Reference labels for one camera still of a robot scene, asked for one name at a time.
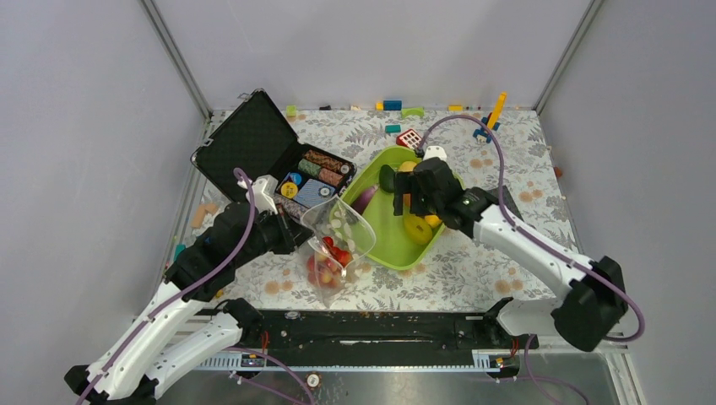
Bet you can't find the yellow green toy fruit slice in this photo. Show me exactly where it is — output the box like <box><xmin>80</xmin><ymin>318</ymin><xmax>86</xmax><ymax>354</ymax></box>
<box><xmin>403</xmin><ymin>214</ymin><xmax>433</xmax><ymax>246</ymax></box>

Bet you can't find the green arch block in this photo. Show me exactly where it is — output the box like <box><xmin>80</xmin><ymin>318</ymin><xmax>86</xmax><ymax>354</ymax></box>
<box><xmin>401</xmin><ymin>107</ymin><xmax>425</xmax><ymax>119</ymax></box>

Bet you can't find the green plastic tray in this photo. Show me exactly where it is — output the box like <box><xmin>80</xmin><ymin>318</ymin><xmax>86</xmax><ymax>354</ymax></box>
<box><xmin>341</xmin><ymin>146</ymin><xmax>446</xmax><ymax>271</ymax></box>

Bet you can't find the yellow toy lemon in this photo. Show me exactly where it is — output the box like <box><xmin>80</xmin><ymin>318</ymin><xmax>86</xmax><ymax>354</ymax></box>
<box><xmin>398</xmin><ymin>161</ymin><xmax>418</xmax><ymax>172</ymax></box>

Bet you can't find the peach wooden block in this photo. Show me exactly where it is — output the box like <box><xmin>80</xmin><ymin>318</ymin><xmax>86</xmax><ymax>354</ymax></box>
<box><xmin>190</xmin><ymin>202</ymin><xmax>219</xmax><ymax>229</ymax></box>

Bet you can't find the teal block left edge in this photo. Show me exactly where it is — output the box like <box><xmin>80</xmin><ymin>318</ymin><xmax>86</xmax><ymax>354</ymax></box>
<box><xmin>172</xmin><ymin>244</ymin><xmax>186</xmax><ymax>262</ymax></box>

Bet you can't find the blue lego brick back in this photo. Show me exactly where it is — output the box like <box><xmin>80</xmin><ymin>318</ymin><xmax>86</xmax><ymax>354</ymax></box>
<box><xmin>382</xmin><ymin>100</ymin><xmax>403</xmax><ymax>111</ymax></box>

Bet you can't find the red white toy block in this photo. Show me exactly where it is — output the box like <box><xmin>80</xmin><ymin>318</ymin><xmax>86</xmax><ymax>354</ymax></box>
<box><xmin>396</xmin><ymin>129</ymin><xmax>423</xmax><ymax>150</ymax></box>

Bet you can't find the orange toy mango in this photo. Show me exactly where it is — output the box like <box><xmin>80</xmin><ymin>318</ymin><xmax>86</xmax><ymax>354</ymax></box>
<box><xmin>424</xmin><ymin>214</ymin><xmax>442</xmax><ymax>229</ymax></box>

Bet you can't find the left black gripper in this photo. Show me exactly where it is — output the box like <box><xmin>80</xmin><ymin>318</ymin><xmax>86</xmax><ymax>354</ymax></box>
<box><xmin>235</xmin><ymin>202</ymin><xmax>315</xmax><ymax>267</ymax></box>

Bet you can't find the black poker chip case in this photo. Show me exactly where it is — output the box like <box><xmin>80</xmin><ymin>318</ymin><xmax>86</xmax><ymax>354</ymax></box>
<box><xmin>192</xmin><ymin>89</ymin><xmax>356</xmax><ymax>220</ymax></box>

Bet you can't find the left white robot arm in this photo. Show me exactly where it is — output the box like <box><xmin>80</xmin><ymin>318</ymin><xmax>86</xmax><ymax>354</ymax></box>
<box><xmin>64</xmin><ymin>202</ymin><xmax>312</xmax><ymax>404</ymax></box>

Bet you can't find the red lychee bunch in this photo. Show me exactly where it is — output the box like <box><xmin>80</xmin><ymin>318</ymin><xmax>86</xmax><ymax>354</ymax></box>
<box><xmin>306</xmin><ymin>236</ymin><xmax>354</xmax><ymax>290</ymax></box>

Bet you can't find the purple toy eggplant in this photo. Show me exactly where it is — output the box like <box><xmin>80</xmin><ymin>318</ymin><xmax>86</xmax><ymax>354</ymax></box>
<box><xmin>350</xmin><ymin>184</ymin><xmax>379</xmax><ymax>215</ymax></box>

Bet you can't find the clear zip top bag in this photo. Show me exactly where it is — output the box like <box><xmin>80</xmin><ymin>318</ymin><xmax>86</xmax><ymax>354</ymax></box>
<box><xmin>300</xmin><ymin>197</ymin><xmax>377</xmax><ymax>308</ymax></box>

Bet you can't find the blue playing card deck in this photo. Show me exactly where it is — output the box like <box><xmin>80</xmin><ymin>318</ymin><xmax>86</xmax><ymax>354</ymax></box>
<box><xmin>292</xmin><ymin>178</ymin><xmax>335</xmax><ymax>208</ymax></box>

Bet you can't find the dark green toy avocado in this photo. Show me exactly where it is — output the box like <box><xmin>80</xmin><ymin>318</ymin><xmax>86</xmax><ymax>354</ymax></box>
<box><xmin>378</xmin><ymin>165</ymin><xmax>395</xmax><ymax>194</ymax></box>

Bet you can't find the grey lego baseplate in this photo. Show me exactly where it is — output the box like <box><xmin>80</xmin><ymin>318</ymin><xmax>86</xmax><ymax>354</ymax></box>
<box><xmin>490</xmin><ymin>186</ymin><xmax>523</xmax><ymax>220</ymax></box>

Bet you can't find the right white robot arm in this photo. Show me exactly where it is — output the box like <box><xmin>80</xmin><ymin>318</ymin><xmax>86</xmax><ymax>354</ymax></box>
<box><xmin>393</xmin><ymin>158</ymin><xmax>628</xmax><ymax>352</ymax></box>

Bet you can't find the yellow blue block tower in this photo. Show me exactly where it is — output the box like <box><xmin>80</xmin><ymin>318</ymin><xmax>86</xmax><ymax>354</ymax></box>
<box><xmin>474</xmin><ymin>92</ymin><xmax>507</xmax><ymax>143</ymax></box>

